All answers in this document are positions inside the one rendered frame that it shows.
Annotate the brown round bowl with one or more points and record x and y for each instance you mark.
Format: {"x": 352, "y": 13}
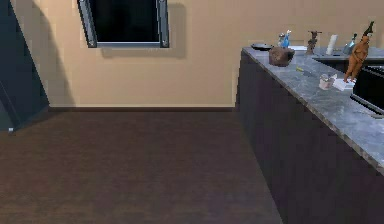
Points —
{"x": 281, "y": 55}

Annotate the black flat pan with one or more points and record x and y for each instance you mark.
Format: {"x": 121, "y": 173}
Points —
{"x": 262, "y": 46}

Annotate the dark cabinet with marble worktop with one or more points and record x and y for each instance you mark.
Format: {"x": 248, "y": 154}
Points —
{"x": 300, "y": 140}

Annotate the grey framed dark window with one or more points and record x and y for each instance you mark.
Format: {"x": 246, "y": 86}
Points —
{"x": 125, "y": 20}

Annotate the small grey shaker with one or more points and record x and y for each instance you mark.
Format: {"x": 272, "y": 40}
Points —
{"x": 281, "y": 39}

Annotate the yellow green pencil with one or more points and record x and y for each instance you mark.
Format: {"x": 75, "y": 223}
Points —
{"x": 302, "y": 70}

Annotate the blue spray bottle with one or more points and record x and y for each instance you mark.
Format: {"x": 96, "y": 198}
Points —
{"x": 286, "y": 40}

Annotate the white flat cloth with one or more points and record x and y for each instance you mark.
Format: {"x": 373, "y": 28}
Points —
{"x": 343, "y": 84}

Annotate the white paper towel roll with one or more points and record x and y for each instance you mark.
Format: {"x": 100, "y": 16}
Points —
{"x": 331, "y": 45}

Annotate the dark kitchen sink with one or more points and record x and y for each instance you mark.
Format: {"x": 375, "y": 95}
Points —
{"x": 346, "y": 61}

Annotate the grey green bottle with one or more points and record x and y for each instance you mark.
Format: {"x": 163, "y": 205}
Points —
{"x": 349, "y": 46}

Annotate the black stove top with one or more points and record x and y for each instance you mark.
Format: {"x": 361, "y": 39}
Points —
{"x": 370, "y": 88}

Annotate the dark blue fridge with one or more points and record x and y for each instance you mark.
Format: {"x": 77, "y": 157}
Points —
{"x": 18, "y": 66}

